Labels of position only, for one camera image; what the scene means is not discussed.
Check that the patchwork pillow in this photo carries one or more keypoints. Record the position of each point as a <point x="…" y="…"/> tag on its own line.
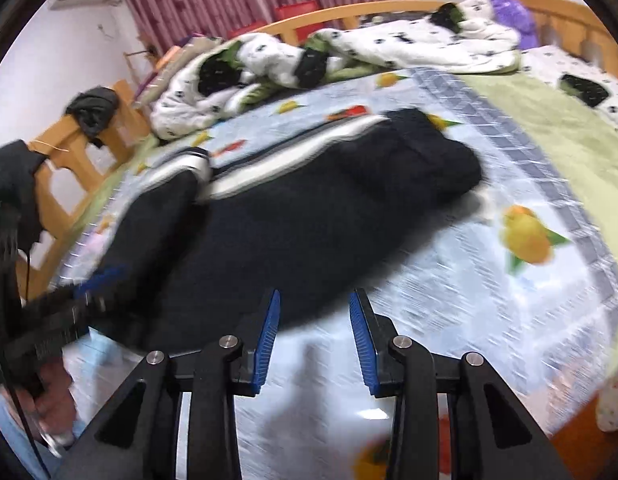
<point x="189" y="47"/>

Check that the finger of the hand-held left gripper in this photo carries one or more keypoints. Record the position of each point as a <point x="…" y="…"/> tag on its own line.
<point x="101" y="279"/>

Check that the dark grey garment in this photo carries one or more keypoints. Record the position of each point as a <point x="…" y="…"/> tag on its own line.
<point x="91" y="107"/>

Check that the person's left hand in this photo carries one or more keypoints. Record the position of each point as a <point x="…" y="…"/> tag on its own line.
<point x="54" y="400"/>

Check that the dark red chair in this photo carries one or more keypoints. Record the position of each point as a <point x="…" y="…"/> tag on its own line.
<point x="246" y="29"/>

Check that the white floral pillow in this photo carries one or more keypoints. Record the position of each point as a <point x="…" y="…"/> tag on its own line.
<point x="544" y="65"/>

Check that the fruit print plastic mat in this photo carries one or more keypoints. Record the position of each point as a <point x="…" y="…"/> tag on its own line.
<point x="439" y="285"/>

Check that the black pants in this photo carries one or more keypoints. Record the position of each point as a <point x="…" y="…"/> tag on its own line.
<point x="289" y="220"/>

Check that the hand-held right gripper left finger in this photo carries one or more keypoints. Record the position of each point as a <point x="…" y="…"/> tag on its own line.
<point x="266" y="345"/>

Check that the purple plush toy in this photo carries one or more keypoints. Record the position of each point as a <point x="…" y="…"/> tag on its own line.
<point x="509" y="10"/>

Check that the person's left forearm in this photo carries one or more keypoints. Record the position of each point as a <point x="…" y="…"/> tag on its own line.
<point x="14" y="442"/>

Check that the star print cloth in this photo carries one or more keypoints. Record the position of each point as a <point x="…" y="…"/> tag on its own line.
<point x="614" y="405"/>

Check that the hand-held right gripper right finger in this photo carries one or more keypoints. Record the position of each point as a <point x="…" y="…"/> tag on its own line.
<point x="364" y="345"/>

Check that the black jacket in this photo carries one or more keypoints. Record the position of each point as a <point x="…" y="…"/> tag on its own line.
<point x="14" y="175"/>

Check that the white floral quilt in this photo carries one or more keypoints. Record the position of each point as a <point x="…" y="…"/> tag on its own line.
<point x="389" y="40"/>

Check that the white air conditioner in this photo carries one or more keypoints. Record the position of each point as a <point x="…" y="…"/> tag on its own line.
<point x="84" y="2"/>

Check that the wooden bed frame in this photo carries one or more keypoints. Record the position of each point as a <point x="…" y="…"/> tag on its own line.
<point x="564" y="20"/>

